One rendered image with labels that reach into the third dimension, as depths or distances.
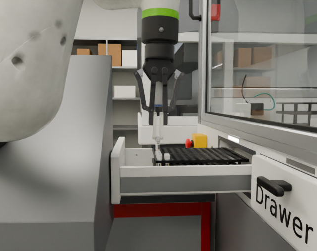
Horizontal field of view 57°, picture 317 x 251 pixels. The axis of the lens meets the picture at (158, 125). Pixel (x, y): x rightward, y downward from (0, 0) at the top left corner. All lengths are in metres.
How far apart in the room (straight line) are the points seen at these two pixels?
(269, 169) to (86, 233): 0.33
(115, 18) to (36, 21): 4.88
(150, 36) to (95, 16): 4.54
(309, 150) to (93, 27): 4.87
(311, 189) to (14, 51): 0.40
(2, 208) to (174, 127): 1.18
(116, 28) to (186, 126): 3.76
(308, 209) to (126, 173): 0.36
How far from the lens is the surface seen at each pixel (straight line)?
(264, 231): 0.66
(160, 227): 0.95
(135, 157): 0.88
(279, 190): 0.46
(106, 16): 5.22
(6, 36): 0.33
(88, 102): 0.59
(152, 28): 0.72
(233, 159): 0.71
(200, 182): 0.66
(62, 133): 0.55
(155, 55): 0.71
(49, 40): 0.33
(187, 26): 1.62
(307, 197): 0.47
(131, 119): 5.01
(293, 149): 0.52
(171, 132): 1.57
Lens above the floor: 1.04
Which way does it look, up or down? 5 degrees down
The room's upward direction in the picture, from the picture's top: straight up
